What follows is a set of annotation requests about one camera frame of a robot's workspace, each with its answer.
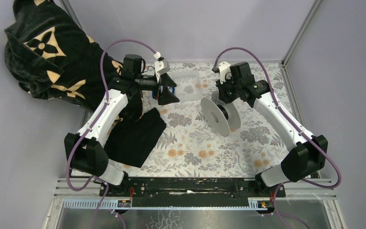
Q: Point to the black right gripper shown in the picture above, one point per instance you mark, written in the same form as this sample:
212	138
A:
222	95

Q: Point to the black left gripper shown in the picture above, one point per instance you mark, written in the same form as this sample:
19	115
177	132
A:
166	96

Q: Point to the white perforated spool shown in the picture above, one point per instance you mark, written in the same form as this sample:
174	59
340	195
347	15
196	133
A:
220	116

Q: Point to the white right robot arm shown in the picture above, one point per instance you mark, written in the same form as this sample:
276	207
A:
303	159

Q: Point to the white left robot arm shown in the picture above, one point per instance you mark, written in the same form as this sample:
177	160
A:
85	149

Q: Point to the black folded cloth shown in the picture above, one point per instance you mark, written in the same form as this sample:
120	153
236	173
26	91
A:
131	142

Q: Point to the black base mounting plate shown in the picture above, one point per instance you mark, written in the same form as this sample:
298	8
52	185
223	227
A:
158	192

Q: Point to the black patterned plush blanket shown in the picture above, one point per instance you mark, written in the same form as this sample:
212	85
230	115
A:
51	57

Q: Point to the coiled blue cable green tie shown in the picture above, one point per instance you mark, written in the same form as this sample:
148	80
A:
155	96

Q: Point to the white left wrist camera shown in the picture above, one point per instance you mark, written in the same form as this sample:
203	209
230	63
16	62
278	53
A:
161	66

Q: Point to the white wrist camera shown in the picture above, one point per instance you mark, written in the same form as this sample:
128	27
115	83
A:
223	69
161	66

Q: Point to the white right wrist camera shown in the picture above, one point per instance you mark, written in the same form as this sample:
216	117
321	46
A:
223	69

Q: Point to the aluminium frame rails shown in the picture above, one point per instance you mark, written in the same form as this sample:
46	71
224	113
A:
304	207

